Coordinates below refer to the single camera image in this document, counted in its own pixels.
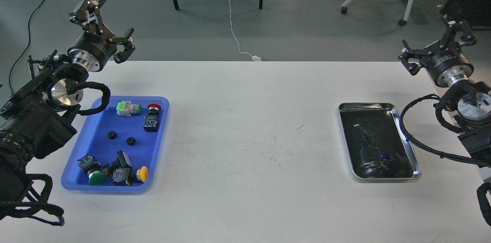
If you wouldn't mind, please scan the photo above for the blue plastic tray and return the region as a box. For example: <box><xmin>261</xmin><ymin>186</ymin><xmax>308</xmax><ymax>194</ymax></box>
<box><xmin>60</xmin><ymin>95</ymin><xmax>170</xmax><ymax>193</ymax></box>

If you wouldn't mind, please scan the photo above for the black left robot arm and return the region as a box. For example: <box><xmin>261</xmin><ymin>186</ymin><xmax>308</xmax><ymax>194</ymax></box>
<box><xmin>0</xmin><ymin>0</ymin><xmax>135</xmax><ymax>226</ymax></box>

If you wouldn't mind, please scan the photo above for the black switch contact block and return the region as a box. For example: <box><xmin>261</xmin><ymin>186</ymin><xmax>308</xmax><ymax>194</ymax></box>
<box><xmin>103</xmin><ymin>150</ymin><xmax>133</xmax><ymax>177</ymax></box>

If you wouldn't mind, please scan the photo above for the black floor cable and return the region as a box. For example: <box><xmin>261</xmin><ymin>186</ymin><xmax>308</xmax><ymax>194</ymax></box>
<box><xmin>8</xmin><ymin>0</ymin><xmax>68</xmax><ymax>94</ymax></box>

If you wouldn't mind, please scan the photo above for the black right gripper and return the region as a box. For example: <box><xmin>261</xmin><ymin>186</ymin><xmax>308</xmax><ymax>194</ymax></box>
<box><xmin>398</xmin><ymin>20</ymin><xmax>477</xmax><ymax>88</ymax></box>

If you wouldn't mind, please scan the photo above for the yellow push button switch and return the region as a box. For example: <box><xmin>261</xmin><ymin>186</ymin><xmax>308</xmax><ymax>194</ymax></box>
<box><xmin>112</xmin><ymin>166</ymin><xmax>149</xmax><ymax>186</ymax></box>

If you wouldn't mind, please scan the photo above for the silver metal tray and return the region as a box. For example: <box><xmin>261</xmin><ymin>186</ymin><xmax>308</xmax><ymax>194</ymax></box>
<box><xmin>338</xmin><ymin>103</ymin><xmax>422</xmax><ymax>182</ymax></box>

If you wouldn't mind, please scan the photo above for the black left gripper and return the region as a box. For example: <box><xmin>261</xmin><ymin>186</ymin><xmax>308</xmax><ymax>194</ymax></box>
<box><xmin>67</xmin><ymin>0</ymin><xmax>135</xmax><ymax>72</ymax></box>

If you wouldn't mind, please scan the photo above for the small black gear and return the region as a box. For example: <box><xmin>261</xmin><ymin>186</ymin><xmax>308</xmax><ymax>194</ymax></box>
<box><xmin>107</xmin><ymin>131</ymin><xmax>117</xmax><ymax>140</ymax></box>
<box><xmin>126</xmin><ymin>137</ymin><xmax>136</xmax><ymax>146</ymax></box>

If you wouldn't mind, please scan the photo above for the green white push button switch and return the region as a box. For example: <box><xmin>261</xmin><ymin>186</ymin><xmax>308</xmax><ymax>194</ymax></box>
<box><xmin>116</xmin><ymin>100</ymin><xmax>142</xmax><ymax>117</ymax></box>

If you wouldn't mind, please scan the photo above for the green mushroom push button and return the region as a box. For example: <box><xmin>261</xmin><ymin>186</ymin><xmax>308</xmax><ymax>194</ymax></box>
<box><xmin>77</xmin><ymin>154</ymin><xmax>106</xmax><ymax>186</ymax></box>

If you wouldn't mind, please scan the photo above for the white floor cable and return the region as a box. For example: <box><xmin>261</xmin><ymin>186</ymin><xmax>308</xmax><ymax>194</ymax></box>
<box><xmin>222</xmin><ymin>0</ymin><xmax>261</xmax><ymax>62</ymax></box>

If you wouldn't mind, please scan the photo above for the red mushroom push button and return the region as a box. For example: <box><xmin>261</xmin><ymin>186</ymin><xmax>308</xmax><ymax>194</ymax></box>
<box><xmin>143</xmin><ymin>103</ymin><xmax>161</xmax><ymax>132</ymax></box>

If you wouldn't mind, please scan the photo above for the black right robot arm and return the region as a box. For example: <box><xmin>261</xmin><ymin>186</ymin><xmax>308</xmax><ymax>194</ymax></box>
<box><xmin>398</xmin><ymin>20</ymin><xmax>491</xmax><ymax>168</ymax></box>

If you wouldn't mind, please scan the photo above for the black equipment case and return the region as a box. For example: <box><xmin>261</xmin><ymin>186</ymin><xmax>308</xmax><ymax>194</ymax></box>
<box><xmin>440</xmin><ymin>0</ymin><xmax>491</xmax><ymax>30</ymax></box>

